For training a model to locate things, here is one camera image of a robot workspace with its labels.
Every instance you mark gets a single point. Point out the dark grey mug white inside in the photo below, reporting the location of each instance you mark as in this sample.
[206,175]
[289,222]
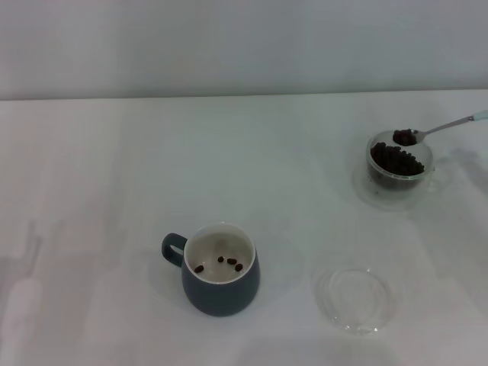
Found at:
[221,297]

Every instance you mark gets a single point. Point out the clear glass saucer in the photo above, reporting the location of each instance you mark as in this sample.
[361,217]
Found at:
[381,203]
[358,305]

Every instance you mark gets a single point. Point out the heap of coffee beans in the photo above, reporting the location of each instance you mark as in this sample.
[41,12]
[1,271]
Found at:
[396,164]

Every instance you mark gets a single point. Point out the small scoop of coffee beans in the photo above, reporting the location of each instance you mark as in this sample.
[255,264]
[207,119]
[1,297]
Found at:
[402,136]

